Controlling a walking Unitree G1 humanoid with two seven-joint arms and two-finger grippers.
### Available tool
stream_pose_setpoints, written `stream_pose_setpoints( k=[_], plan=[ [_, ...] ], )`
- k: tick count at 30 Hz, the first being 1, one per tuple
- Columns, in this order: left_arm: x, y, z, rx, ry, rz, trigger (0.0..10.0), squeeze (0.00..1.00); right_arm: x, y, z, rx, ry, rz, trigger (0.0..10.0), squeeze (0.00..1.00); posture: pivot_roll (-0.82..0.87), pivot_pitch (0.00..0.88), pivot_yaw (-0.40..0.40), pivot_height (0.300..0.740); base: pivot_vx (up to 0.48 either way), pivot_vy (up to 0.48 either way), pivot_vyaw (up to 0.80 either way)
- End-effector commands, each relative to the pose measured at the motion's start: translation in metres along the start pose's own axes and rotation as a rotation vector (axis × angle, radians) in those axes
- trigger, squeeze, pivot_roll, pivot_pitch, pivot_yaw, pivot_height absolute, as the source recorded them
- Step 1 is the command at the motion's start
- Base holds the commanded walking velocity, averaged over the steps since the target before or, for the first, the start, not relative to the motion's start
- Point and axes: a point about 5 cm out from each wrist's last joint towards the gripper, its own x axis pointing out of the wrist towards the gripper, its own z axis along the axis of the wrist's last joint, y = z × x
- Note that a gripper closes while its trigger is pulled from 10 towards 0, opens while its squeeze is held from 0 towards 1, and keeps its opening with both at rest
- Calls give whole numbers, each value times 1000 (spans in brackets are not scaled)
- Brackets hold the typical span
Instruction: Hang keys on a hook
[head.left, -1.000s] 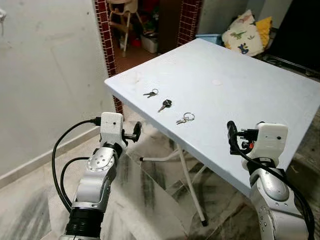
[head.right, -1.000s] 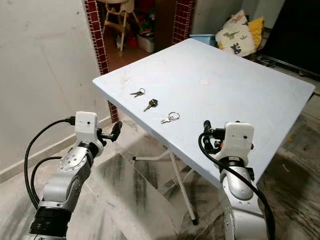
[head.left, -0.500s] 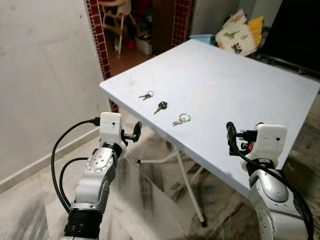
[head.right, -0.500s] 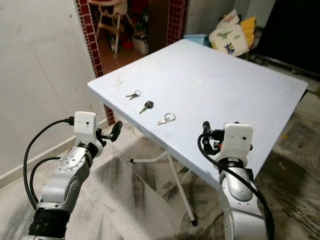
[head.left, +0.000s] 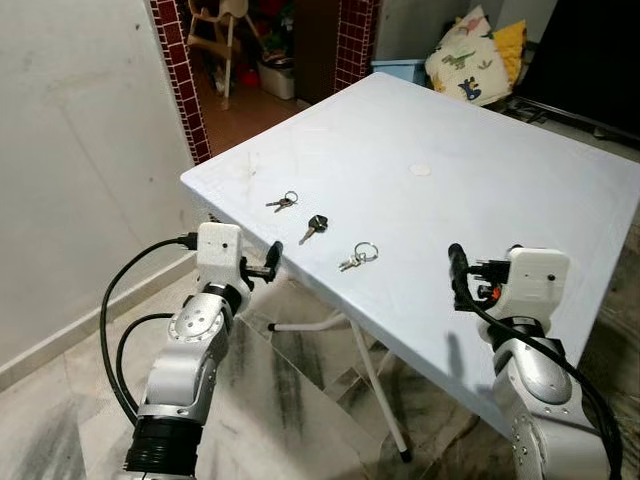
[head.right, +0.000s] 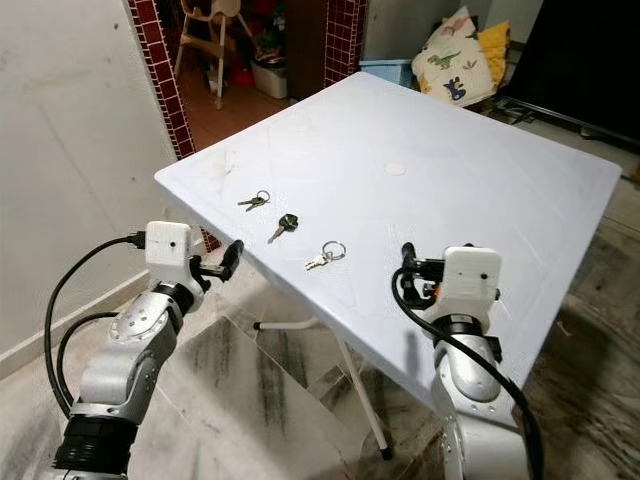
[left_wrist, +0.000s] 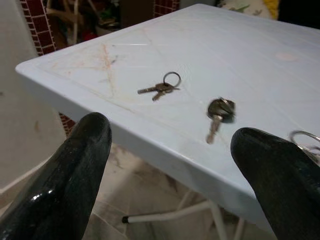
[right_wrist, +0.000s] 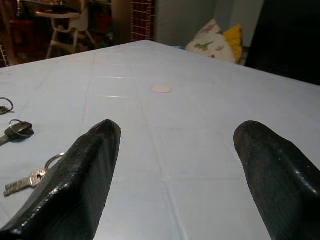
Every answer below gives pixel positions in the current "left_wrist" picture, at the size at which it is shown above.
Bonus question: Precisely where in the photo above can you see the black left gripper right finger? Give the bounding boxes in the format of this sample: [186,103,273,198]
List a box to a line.
[230,127,320,240]

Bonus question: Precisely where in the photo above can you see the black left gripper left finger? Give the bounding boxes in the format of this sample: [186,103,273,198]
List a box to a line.
[0,111,113,240]

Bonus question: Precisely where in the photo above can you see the white metal table leg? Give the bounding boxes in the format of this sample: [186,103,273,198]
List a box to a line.
[209,199,228,240]

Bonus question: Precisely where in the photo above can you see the black-headed key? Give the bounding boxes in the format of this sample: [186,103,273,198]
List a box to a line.
[205,96,237,145]

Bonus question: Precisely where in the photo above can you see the red tiled pillar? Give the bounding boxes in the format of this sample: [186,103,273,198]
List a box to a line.
[19,0,77,138]
[153,0,181,19]

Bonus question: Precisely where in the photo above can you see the white wooden high chair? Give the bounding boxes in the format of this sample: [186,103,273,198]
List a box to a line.
[45,0,87,47]

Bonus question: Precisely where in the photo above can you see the white plastic table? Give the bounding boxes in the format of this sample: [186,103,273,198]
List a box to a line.
[14,2,320,235]

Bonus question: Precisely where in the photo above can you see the yellow pillow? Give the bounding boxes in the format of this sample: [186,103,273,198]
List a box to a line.
[262,0,280,20]

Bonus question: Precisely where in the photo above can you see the dinosaur print pillow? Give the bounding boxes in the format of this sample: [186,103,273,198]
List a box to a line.
[216,0,266,16]

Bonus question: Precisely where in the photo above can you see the two brass keys on ring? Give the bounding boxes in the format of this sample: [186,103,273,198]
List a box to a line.
[137,71,181,102]

